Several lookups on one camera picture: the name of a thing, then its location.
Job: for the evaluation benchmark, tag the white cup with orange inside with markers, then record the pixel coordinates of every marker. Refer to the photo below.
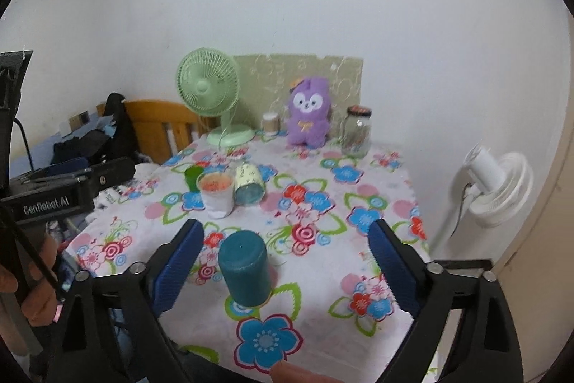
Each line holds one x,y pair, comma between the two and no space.
216,194

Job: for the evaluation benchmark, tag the purple plush toy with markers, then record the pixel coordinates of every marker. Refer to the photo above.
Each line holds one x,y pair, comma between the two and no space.
307,118

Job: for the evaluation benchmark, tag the green cup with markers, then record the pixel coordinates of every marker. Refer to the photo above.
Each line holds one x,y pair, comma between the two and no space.
193,176

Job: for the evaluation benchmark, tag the teal cup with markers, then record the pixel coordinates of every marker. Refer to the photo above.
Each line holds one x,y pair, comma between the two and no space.
244,271

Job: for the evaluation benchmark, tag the green desk fan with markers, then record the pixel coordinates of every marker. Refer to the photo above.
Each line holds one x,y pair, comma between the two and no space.
204,84

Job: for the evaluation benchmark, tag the pale patterned cup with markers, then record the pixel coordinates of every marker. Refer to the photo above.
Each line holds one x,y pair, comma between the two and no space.
249,185

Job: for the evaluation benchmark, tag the black angled frame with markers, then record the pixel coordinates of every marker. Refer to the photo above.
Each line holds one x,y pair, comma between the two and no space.
11,96

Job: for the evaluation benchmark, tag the green patterned board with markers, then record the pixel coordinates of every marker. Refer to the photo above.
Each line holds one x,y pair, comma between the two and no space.
269,82

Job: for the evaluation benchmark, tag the floral tablecloth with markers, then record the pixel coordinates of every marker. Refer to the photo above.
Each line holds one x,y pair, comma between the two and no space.
323,230

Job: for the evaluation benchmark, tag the person's left hand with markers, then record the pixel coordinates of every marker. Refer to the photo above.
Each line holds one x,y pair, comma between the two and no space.
38,297

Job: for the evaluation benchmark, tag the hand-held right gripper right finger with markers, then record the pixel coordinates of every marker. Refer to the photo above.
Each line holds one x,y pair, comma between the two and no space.
394,271

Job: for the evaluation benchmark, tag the black bag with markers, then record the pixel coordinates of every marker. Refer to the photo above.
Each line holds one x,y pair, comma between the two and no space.
96,143

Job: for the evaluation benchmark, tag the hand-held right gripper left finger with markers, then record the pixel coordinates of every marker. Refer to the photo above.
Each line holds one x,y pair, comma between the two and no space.
177,271

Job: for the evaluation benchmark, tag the small beige jar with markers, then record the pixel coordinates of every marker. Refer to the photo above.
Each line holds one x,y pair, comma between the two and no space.
271,124

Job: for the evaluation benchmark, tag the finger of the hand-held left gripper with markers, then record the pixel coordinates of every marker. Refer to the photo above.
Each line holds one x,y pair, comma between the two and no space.
112,174

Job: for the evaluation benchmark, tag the white wall fan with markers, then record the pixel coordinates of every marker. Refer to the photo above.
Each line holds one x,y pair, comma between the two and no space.
497,185

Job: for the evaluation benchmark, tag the glass jar with lid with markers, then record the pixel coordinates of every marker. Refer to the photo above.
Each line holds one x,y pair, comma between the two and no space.
356,134

